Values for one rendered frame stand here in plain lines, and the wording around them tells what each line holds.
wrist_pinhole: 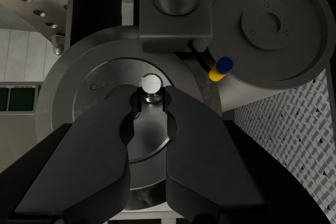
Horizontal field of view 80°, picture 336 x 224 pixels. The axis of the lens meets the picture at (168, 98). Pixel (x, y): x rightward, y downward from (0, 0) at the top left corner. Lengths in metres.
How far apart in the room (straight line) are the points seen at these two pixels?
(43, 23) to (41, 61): 2.43
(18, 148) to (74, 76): 0.43
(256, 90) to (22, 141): 0.51
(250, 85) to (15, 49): 3.01
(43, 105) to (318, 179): 0.25
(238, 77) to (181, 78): 0.05
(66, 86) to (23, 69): 2.82
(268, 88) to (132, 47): 0.11
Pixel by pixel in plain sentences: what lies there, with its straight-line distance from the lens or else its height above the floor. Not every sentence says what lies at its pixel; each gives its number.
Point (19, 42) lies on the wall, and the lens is 3.12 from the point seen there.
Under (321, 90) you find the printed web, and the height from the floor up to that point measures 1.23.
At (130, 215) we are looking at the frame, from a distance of 0.53.
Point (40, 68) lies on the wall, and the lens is 2.93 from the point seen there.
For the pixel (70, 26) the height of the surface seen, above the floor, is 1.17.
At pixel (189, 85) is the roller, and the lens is 0.16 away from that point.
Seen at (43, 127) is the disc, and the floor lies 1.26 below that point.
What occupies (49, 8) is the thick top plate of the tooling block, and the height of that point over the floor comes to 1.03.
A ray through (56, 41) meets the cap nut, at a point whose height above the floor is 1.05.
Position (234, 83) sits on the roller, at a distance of 0.18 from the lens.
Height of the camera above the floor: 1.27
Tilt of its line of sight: 10 degrees down
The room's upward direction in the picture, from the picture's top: 179 degrees clockwise
